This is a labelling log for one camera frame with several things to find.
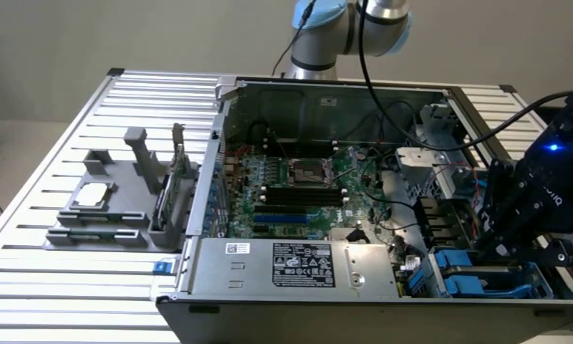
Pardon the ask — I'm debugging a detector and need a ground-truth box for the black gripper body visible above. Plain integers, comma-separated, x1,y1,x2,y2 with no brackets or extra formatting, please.
515,109,573,236

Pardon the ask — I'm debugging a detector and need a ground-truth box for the grey metal drive cage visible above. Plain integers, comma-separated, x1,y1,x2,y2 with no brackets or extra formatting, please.
395,102,480,201

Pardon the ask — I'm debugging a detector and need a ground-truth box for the silver chipset heatsink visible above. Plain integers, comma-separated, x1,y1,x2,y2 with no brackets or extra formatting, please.
328,226,365,244

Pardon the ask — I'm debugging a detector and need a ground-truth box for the CPU socket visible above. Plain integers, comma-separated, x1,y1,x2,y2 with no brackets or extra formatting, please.
285,157,339,188

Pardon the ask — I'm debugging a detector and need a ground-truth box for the black RAM slot bank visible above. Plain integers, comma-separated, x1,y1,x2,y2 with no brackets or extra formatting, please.
261,185,349,208
261,138,341,152

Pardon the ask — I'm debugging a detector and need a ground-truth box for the black expansion slot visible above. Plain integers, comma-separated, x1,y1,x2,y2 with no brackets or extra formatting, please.
252,204,312,216

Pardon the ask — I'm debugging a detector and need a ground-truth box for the blue expansion slot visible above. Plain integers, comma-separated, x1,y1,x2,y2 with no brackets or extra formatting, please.
252,213,311,226

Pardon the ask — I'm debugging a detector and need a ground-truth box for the green motherboard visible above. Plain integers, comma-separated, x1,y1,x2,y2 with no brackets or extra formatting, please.
217,142,399,245

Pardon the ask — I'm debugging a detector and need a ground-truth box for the grey power supply unit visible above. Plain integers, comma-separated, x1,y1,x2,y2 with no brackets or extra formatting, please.
189,237,403,299

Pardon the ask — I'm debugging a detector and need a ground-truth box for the open grey PC case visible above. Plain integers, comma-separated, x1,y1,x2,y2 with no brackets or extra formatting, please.
155,76,573,344

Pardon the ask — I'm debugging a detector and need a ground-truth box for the graphics card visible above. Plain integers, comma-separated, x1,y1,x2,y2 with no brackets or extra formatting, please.
153,123,197,231

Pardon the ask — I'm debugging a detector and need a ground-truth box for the grey parts rack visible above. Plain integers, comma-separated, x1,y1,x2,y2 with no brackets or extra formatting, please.
43,126,203,252

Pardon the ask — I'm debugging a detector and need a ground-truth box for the silver CPU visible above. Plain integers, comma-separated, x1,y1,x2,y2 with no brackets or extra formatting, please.
75,181,115,208

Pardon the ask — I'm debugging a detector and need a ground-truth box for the red wire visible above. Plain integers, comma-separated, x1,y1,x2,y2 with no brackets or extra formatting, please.
433,163,475,181

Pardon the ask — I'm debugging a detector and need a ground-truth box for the black wire on motherboard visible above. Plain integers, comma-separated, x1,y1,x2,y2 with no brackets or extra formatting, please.
361,191,415,231

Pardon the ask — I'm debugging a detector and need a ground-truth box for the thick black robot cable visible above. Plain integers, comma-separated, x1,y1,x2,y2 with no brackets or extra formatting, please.
356,0,573,151

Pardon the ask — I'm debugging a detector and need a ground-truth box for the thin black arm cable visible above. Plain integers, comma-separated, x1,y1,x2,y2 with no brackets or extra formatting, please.
272,0,317,77

